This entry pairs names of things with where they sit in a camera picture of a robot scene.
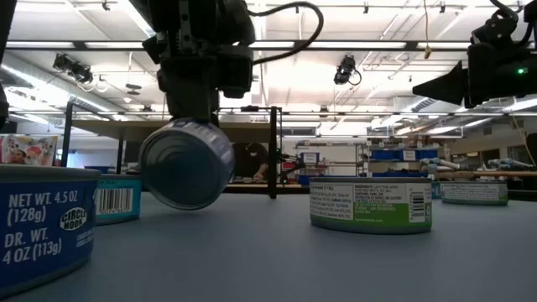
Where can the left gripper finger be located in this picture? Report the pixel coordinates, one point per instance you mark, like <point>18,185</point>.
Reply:
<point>193,107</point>

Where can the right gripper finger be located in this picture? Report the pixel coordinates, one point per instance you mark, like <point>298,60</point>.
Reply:
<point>453,75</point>
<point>455,94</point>

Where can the dark blue label tuna can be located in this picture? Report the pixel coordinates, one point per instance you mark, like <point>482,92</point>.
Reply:
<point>184,168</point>
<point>42,226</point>

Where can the teal label tuna can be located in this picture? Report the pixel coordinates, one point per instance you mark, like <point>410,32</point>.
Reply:
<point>435,191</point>
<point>121,201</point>

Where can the green label tuna can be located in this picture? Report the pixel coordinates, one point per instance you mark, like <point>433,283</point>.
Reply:
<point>371,205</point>
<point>474,193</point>

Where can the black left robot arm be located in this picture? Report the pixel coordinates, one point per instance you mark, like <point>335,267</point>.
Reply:
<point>197,21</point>

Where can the grey background robot arm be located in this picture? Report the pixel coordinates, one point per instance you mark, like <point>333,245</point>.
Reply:
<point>505,162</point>
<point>436,163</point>

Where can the fluorescent ceiling light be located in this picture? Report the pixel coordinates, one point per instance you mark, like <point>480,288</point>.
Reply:
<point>356,44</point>
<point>444,44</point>
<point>40,44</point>
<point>272,44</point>
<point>113,44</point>

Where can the black overhead crossbeam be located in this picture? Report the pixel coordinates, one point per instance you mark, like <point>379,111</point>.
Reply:
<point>411,45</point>

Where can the blue storage bin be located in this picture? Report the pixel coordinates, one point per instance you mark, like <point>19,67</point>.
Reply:
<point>384,154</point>
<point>428,154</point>

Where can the person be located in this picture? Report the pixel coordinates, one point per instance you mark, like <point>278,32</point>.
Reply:
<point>247,159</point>

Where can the wooden background table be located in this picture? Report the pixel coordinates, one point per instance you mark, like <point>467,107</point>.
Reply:
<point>486,173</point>

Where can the metal shelving rack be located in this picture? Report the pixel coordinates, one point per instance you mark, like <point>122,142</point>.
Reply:
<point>365,161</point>

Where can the blue box white label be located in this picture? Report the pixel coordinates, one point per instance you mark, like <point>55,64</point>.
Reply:
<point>309,158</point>

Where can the blue table mat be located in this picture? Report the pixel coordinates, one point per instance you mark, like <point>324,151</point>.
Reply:
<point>251,251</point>

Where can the colourful printed package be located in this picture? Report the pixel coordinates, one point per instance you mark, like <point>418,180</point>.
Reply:
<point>27,149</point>

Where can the silver ventilation duct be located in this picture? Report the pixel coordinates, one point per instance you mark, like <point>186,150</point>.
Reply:
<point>423,105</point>
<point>38,77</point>

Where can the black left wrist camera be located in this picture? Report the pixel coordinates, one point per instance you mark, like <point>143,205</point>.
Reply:
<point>236,71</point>

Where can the wooden shelf black frame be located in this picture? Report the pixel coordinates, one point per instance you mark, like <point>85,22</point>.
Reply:
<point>105,130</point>

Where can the black ceiling camera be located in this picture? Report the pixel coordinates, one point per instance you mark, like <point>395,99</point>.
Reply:
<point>346,69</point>

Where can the black metal rig frame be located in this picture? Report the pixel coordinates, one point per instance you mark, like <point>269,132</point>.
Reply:
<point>293,190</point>

